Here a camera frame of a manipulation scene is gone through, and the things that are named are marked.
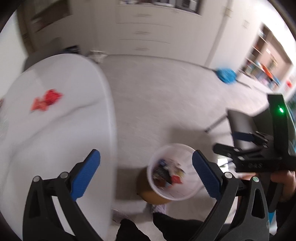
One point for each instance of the white oval table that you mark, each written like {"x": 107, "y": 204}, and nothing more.
{"x": 57, "y": 139}

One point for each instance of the brown round object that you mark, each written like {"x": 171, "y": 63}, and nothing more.
{"x": 148, "y": 197}

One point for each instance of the person's left grey shoe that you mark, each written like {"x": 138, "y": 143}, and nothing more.
{"x": 119, "y": 215}

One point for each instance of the wooden wall niche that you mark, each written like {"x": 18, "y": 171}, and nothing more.
{"x": 46, "y": 16}

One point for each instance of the person's right grey shoe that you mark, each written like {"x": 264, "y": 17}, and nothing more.
{"x": 158, "y": 208}

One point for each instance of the striped black white wrapper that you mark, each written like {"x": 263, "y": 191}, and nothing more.
{"x": 158, "y": 172}

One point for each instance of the bookshelf with books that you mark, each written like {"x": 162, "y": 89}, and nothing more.
{"x": 266, "y": 62}

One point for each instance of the person's grey shoe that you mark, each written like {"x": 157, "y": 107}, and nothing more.
{"x": 119, "y": 215}
{"x": 158, "y": 208}

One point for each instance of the clear plastic container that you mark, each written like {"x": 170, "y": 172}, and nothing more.
{"x": 182, "y": 192}

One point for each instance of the grey chair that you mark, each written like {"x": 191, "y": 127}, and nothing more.
{"x": 242, "y": 120}

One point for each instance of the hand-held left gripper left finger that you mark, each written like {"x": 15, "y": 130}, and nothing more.
{"x": 85, "y": 173}

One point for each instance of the person's left leg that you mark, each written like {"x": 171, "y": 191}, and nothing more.
{"x": 131, "y": 231}

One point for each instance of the crumpled trash in bin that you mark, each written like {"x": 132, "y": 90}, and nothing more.
{"x": 175, "y": 179}

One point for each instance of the person's right hand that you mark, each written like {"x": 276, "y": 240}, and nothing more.
{"x": 285, "y": 183}

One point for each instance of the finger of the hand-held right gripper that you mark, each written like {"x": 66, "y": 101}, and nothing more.
{"x": 227, "y": 149}
{"x": 242, "y": 136}

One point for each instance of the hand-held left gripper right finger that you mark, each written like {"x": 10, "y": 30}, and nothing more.
{"x": 205, "y": 176}

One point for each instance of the red wrapper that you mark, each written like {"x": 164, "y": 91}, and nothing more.
{"x": 46, "y": 99}

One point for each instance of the blue mop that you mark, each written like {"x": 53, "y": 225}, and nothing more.
{"x": 225, "y": 75}

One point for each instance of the white cabinet with drawers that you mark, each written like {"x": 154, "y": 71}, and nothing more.
{"x": 150, "y": 27}

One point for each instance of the white tote bag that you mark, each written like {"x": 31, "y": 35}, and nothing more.
{"x": 98, "y": 55}

